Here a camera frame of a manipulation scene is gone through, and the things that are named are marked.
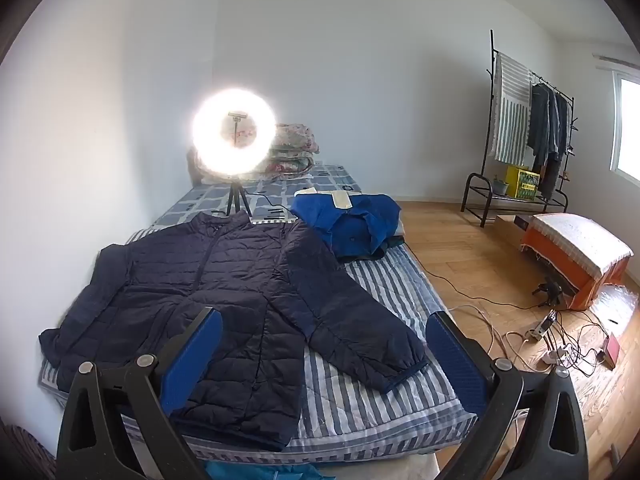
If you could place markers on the hanging dark clothes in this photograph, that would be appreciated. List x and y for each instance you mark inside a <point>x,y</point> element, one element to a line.
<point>545,125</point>

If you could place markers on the power strip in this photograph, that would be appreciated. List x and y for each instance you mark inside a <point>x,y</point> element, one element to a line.
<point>542,327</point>

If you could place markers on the black clothes rack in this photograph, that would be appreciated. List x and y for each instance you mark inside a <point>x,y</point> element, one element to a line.
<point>487,187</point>

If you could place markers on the red flat case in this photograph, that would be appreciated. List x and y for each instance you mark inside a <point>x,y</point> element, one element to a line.
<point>610,352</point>

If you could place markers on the cardboard box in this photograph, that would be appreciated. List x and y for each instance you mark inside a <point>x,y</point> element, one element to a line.
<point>510,230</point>

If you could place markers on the wicker basket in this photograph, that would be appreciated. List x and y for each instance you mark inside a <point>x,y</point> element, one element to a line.
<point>25,455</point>

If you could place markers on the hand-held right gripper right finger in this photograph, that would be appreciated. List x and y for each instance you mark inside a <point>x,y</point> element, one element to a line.
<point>455,360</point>

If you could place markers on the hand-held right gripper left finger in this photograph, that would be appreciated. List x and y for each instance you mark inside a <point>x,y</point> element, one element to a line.
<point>192,360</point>

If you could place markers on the blue jacket with beige collar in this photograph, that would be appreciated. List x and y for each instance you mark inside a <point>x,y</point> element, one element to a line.
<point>350,225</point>

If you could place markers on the striped mattress pad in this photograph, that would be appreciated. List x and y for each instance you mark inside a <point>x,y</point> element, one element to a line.
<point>390,280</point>

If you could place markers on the black tripod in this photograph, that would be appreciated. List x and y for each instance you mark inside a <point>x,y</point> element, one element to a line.
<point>235,195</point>

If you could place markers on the folded floral quilts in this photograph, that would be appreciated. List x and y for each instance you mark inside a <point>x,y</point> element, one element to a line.
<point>295,150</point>

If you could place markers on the phone holder clamp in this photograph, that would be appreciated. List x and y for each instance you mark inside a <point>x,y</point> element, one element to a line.
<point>236,116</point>

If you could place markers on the white plug adapters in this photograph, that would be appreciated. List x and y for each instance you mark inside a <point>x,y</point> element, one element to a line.
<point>557,355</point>

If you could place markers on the small black floor stand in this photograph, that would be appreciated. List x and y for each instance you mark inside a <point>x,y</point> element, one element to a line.
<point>550,290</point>

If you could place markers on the striped towel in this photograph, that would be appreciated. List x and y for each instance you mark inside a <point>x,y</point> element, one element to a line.
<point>510,110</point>

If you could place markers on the window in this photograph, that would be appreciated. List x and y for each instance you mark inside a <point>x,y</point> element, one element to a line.
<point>630,125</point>

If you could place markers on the yellow box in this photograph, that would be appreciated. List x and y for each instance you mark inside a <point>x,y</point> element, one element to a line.
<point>522,182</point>

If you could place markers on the teal cloth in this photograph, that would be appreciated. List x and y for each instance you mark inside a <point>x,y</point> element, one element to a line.
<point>260,472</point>

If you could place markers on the orange covered low table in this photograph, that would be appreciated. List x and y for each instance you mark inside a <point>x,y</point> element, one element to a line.
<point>575,240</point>

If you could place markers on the navy puffer jacket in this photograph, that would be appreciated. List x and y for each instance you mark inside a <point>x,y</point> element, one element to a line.
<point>225,285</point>

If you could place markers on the blue patterned bed sheet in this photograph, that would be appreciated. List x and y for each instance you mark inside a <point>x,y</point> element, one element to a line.
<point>325,177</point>

